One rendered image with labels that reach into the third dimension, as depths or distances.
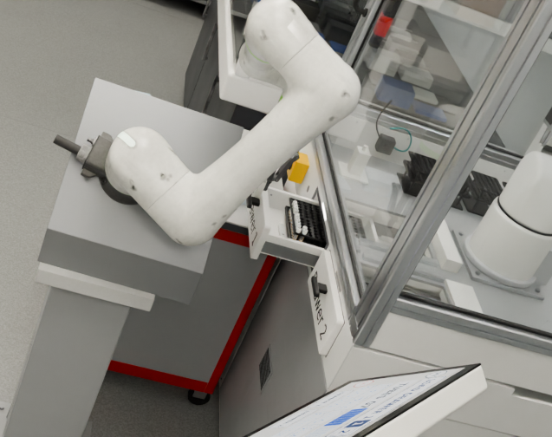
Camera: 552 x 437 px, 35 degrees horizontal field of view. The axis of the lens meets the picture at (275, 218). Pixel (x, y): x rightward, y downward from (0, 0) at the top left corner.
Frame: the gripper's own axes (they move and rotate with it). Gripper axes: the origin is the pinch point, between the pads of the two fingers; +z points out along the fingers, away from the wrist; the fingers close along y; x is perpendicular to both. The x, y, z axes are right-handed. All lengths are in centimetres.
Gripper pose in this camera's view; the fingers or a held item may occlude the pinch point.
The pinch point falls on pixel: (259, 188)
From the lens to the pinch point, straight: 236.1
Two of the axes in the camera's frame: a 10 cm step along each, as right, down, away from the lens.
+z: -3.6, 7.9, 4.9
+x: 0.6, 5.5, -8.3
